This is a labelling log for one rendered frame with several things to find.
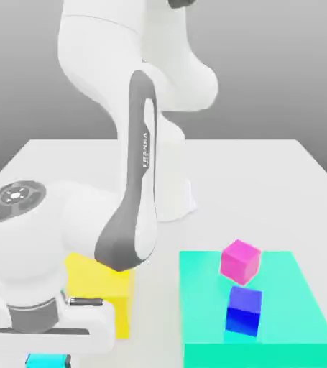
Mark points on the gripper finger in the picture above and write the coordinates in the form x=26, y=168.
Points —
x=27, y=362
x=68, y=362

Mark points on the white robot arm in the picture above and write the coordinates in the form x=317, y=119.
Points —
x=94, y=86

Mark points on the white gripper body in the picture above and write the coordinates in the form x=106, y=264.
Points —
x=94, y=342

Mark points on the small pink cube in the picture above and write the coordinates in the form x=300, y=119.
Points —
x=239, y=263

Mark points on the large turquoise box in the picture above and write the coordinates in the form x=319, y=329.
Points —
x=289, y=316

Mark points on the small blue cube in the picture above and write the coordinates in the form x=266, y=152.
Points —
x=243, y=310

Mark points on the large yellow box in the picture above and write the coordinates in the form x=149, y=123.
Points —
x=94, y=281

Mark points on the small cyan cube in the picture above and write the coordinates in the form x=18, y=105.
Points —
x=46, y=362

